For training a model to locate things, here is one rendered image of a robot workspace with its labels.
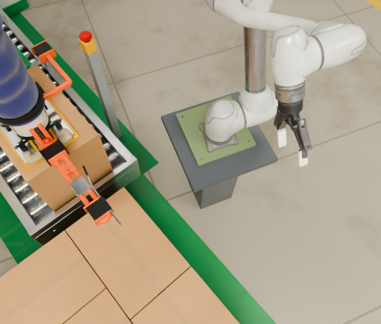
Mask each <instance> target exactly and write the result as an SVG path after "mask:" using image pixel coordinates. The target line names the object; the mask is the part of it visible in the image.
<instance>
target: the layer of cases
mask: <svg viewBox="0 0 381 324"><path fill-rule="evenodd" d="M106 201H107V202H108V204H109V205H110V206H111V207H112V210H113V211H114V214H115V215H116V216H117V218H118V219H119V221H120V222H121V224H122V225H119V223H118V222H117V221H116V219H115V218H114V216H111V218H110V220H109V221H108V222H107V223H105V224H100V225H99V226H96V224H95V223H94V219H93V218H92V216H91V215H90V214H89V213H87V214H86V215H85V216H83V217H82V218H81V219H79V220H78V221H77V222H75V223H74V224H72V225H71V226H70V227H68V228H67V229H66V232H65V231H63V232H62V233H60V234H59V235H57V236H56V237H55V238H53V239H52V240H50V241H49V242H48V243H47V244H45V245H43V247H41V248H40V249H38V250H37V251H36V252H34V253H33V254H31V255H30V256H29V257H28V258H26V259H24V260H23V261H22V262H21V263H19V264H18V265H16V266H15V267H14V268H12V269H11V270H9V272H7V273H5V274H4V275H3V276H2V277H0V324H240V323H239V322H238V321H237V320H236V319H235V317H233V315H232V314H231V313H230V312H229V310H228V309H227V308H226V307H225V306H224V305H223V304H222V302H221V301H220V300H219V298H218V297H217V296H216V295H215V294H214V293H213V292H212V290H211V289H210V288H209V287H208V285H207V284H206V283H205V282H204V281H203V280H202V279H201V277H200V276H199V275H198V274H197V272H195V270H194V269H193V268H192V267H191V265H190V264H189V263H188V262H187V261H186V259H184V257H183V256H182V255H181V254H180V252H179V251H178V250H177V249H176V248H175V247H174V246H173V244H172V243H171V242H170V241H169V239H168V238H167V237H166V236H165V235H164V234H163V233H162V231H161V230H160V229H159V227H158V226H157V225H156V224H155V223H154V222H153V221H152V219H151V218H150V217H149V216H148V214H146V212H145V211H144V210H143V209H142V208H141V206H140V205H139V204H138V203H137V202H136V201H135V200H134V198H133V197H132V196H131V194H130V193H129V192H128V191H127V190H126V189H125V188H124V187H123V188H121V189H120V190H119V191H117V192H116V193H114V194H113V195H112V196H111V197H109V198H108V199H106Z"/></svg>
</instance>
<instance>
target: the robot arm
mask: <svg viewBox="0 0 381 324"><path fill-rule="evenodd" d="M273 1H274V0H205V2H206V4H207V6H208V7H209V8H210V9H211V10H212V11H213V12H215V13H216V14H218V15H219V16H221V17H224V18H226V19H228V20H229V21H232V22H233V23H236V24H238V25H241V26H243V33H244V57H245V86H244V87H243V88H242V89H241V92H240V95H239V99H238V100H226V99H222V100H218V101H215V102H214V103H213V104H212V105H211V106H210V107H209V109H208V111H207V113H206V117H205V123H200V124H199V125H198V128H199V129H200V131H201V133H202V135H203V138H204V140H205V143H206V145H207V151H208V152H213V151H214V150H217V149H220V148H223V147H227V146H230V145H237V144H238V143H239V140H238V139H237V138H236V135H235V133H236V132H238V131H240V130H242V129H245V128H248V127H253V126H255V125H259V124H261V123H264V122H267V121H268V120H270V119H272V118H273V117H274V116H275V120H274V126H276V129H277V137H278V147H279V148H281V147H284V146H286V129H285V127H286V124H288V125H289V126H290V128H291V130H292V131H293V132H294V134H295V137H296V139H297V142H298V144H299V147H300V148H299V149H298V152H299V167H303V166H304V165H307V164H308V150H311V149H312V145H311V141H310V137H309V134H308V129H307V126H306V119H305V118H304V119H301V118H300V115H299V113H300V112H301V111H302V109H303V98H304V97H305V94H306V93H305V83H306V81H305V77H306V76H308V75H309V74H311V73H313V72H314V71H317V70H320V69H328V68H332V67H335V66H338V65H341V64H343V63H346V62H348V61H350V60H352V59H354V58H355V57H357V56H358V55H359V54H360V53H361V52H362V50H363V49H364V47H365V45H366V34H365V32H364V30H363V29H362V28H361V27H360V26H357V25H355V24H342V23H335V22H329V21H322V22H320V23H317V22H314V21H311V20H307V19H303V18H299V17H293V16H289V15H282V14H278V13H271V12H269V11H270V9H271V6H272V4H273ZM267 31H271V32H274V34H273V36H272V41H271V46H270V67H271V72H272V76H273V78H274V87H275V92H273V91H271V89H270V88H269V87H268V86H267V85H266V35H267ZM294 126H297V127H294Z"/></svg>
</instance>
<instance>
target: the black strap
mask: <svg viewBox="0 0 381 324"><path fill-rule="evenodd" d="M35 84H36V86H37V89H38V92H39V95H38V99H37V103H36V104H35V105H34V107H33V108H32V109H31V110H30V111H29V112H28V113H26V114H24V115H22V116H20V117H18V118H2V117H0V122H1V123H4V124H7V125H17V124H21V123H24V122H27V121H29V120H31V119H32V118H34V117H35V116H36V115H37V114H38V113H39V112H40V111H41V109H42V107H43V104H44V95H43V93H44V91H43V89H42V87H41V86H40V85H39V84H38V83H37V82H35Z"/></svg>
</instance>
